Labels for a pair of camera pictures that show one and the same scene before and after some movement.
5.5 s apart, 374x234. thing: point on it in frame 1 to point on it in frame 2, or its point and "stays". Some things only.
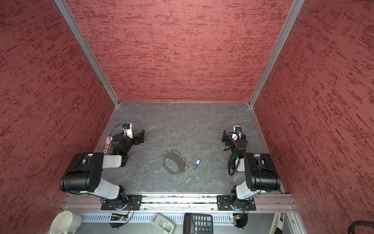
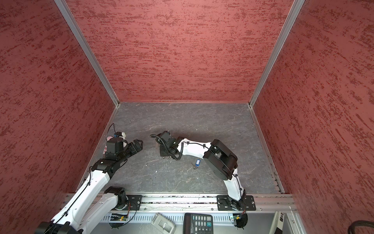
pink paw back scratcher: (108, 145) stays
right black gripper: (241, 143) to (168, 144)
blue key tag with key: (197, 163) stays
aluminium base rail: (179, 203) stays
